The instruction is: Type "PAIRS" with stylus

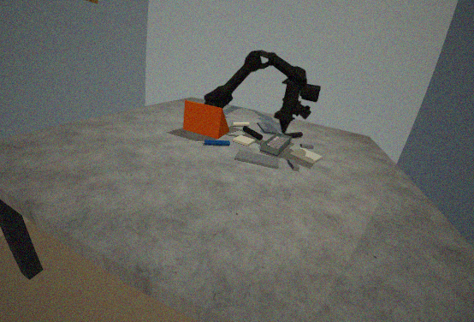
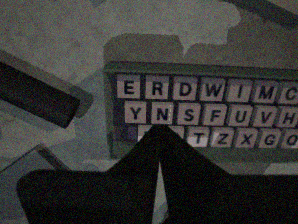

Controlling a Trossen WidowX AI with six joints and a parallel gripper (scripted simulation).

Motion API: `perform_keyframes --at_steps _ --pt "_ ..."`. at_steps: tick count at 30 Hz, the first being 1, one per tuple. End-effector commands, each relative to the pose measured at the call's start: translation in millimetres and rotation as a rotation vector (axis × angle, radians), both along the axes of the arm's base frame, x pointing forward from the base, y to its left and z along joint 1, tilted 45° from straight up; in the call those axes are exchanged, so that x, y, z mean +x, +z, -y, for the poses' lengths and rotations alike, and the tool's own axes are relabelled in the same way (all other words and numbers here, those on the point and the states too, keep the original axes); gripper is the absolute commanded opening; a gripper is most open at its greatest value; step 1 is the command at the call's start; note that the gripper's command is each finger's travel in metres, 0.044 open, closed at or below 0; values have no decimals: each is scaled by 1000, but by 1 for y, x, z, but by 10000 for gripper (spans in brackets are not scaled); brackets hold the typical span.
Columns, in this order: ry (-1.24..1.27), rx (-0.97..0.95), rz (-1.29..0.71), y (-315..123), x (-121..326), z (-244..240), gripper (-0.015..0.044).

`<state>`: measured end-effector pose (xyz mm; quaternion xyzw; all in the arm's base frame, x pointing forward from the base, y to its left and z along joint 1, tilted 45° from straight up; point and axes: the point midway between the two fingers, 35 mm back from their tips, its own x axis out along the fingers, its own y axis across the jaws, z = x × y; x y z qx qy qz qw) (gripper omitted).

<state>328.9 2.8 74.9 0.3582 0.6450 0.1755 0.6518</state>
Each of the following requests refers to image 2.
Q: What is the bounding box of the grey keyboard with white letter keys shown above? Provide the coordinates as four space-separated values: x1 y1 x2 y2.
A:
102 61 298 164

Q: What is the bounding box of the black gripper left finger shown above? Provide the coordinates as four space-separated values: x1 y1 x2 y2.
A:
16 125 161 224

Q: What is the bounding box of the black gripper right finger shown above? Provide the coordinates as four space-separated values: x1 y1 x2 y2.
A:
160 125 298 224

